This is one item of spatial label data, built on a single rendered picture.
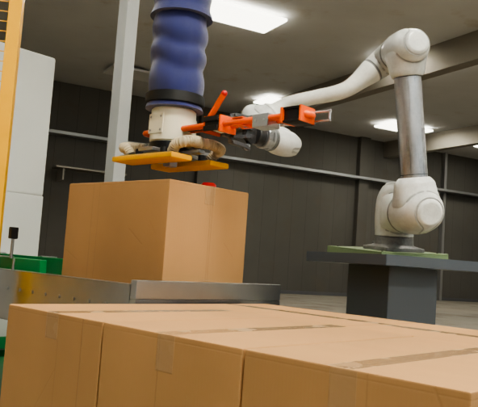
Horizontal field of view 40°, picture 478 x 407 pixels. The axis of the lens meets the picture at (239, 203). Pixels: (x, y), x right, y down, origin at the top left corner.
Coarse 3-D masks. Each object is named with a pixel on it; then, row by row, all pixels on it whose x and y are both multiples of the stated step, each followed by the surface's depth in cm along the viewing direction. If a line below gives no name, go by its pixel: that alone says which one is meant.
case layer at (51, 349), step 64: (64, 320) 150; (128, 320) 147; (192, 320) 157; (256, 320) 169; (320, 320) 183; (384, 320) 199; (64, 384) 147; (128, 384) 132; (192, 384) 120; (256, 384) 110; (320, 384) 101; (384, 384) 94; (448, 384) 90
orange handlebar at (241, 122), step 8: (304, 112) 206; (312, 112) 207; (224, 120) 230; (232, 120) 227; (240, 120) 224; (248, 120) 222; (272, 120) 216; (184, 128) 243; (192, 128) 240; (200, 128) 238; (232, 128) 233; (248, 128) 229
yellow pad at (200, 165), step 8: (200, 160) 248; (208, 160) 244; (152, 168) 265; (160, 168) 262; (168, 168) 260; (176, 168) 258; (184, 168) 256; (192, 168) 255; (200, 168) 253; (208, 168) 251; (216, 168) 250; (224, 168) 249
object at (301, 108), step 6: (282, 108) 211; (288, 108) 210; (294, 108) 209; (300, 108) 205; (306, 108) 207; (312, 108) 210; (282, 114) 211; (288, 114) 210; (294, 114) 208; (300, 114) 205; (282, 120) 211; (288, 120) 209; (294, 120) 207; (300, 120) 206; (306, 120) 207; (312, 120) 210; (294, 126) 215
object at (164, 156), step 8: (136, 152) 248; (160, 152) 235; (168, 152) 230; (176, 152) 234; (112, 160) 251; (120, 160) 248; (128, 160) 245; (136, 160) 243; (144, 160) 242; (152, 160) 241; (160, 160) 239; (168, 160) 238; (176, 160) 236; (184, 160) 235
